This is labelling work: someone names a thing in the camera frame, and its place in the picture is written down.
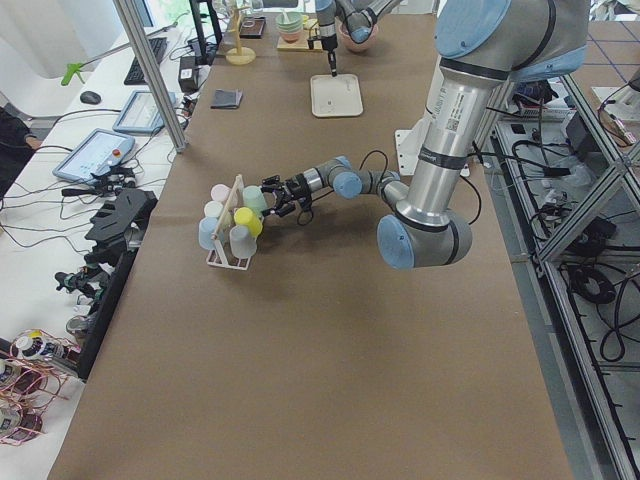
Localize dark brown small tray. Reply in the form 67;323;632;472
239;17;266;39

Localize white wire cup rack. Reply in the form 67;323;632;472
199;174;267;270

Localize pink bowl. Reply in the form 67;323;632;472
338;23;379;53

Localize cream rabbit tray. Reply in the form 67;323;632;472
310;74;364;118

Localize blue cup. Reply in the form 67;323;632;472
198;217;218;251

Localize stacked green bowls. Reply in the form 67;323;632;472
276;12;304;43

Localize near teach pendant tablet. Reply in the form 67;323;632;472
52;129;135;184

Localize wooden cutting board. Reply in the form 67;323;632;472
277;18;323;53

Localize black power adapter box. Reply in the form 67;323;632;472
178;56;199;93

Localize black tool holder stand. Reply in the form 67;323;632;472
76;188;158;382

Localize cream cup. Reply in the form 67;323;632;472
203;200;225;219

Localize yellow cup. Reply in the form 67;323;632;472
234;207;263;238

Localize aluminium frame post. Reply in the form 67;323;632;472
113;0;187;154

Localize grey folded cloth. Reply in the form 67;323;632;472
210;89;243;109

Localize wooden mug tree stand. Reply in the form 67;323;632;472
223;1;256;66

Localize black keyboard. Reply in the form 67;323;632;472
123;36;169;86

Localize far teach pendant tablet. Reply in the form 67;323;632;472
112;90;164;135

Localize green handled grabber tool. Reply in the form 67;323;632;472
60;42;130;86

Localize green cup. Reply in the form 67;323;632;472
242;185;268;216

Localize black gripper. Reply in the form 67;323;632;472
320;33;338;76
260;174;310;217

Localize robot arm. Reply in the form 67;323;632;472
261;0;590;269
308;0;399;77

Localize grey cup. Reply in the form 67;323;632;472
229;225;257;259

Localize teach pendant tablet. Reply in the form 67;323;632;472
52;129;135;184
112;90;164;135

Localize black computer mouse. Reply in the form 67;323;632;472
79;91;102;105

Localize pink cup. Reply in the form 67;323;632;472
210;184;231;203

